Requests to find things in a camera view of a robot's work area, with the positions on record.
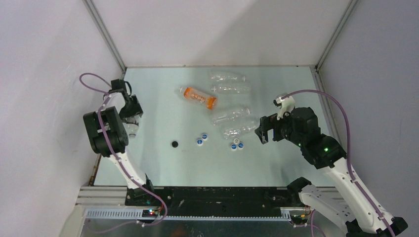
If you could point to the right electronics board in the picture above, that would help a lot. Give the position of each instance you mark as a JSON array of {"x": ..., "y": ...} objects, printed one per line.
[{"x": 299, "y": 220}]

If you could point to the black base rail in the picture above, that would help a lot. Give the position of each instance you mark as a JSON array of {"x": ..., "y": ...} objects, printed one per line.
[{"x": 226, "y": 201}]

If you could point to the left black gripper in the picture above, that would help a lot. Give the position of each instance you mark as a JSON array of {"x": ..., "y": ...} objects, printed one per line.
[{"x": 136, "y": 110}]

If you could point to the small clear bottle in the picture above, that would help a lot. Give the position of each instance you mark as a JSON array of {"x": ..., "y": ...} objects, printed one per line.
[{"x": 131, "y": 126}]

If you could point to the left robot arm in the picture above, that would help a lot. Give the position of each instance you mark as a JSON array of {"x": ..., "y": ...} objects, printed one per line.
[{"x": 109, "y": 130}]

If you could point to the electronics board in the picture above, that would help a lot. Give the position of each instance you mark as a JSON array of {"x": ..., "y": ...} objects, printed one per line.
[
  {"x": 150, "y": 213},
  {"x": 299, "y": 220}
]

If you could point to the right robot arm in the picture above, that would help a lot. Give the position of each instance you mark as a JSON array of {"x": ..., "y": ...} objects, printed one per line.
[{"x": 362, "y": 215}]

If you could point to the clear bottle middle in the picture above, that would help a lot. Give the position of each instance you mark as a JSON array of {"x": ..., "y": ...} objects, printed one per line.
[{"x": 229, "y": 114}]

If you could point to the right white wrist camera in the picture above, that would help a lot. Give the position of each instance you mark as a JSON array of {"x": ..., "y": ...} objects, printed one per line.
[{"x": 285, "y": 103}]

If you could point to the orange labelled bottle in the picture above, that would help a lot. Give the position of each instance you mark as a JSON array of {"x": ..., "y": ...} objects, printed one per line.
[{"x": 196, "y": 96}]

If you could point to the clear bottle far top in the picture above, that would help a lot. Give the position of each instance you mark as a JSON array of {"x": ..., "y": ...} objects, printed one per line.
[{"x": 227, "y": 76}]

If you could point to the clear bottle second row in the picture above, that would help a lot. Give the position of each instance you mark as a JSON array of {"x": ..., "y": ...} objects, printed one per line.
[{"x": 230, "y": 89}]

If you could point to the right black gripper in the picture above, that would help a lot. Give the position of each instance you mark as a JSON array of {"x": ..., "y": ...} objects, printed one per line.
[{"x": 266, "y": 123}]

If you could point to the left electronics board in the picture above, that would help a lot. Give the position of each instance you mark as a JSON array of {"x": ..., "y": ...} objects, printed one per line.
[{"x": 150, "y": 213}]

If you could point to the white cable duct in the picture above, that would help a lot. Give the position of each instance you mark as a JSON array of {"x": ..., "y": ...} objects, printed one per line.
[{"x": 139, "y": 214}]

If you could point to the clear bottle nearest caps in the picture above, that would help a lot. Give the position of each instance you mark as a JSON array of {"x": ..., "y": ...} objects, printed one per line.
[{"x": 238, "y": 128}]

